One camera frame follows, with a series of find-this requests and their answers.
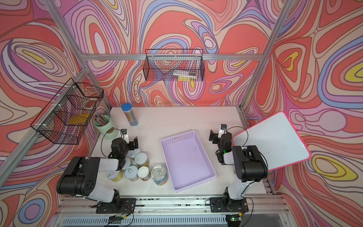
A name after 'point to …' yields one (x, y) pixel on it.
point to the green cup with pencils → (106, 126)
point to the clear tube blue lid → (126, 108)
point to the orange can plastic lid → (141, 159)
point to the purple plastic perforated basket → (188, 163)
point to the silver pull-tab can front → (131, 173)
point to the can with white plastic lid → (143, 173)
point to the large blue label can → (159, 174)
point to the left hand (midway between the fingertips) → (130, 137)
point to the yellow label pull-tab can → (115, 176)
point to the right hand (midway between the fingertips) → (218, 133)
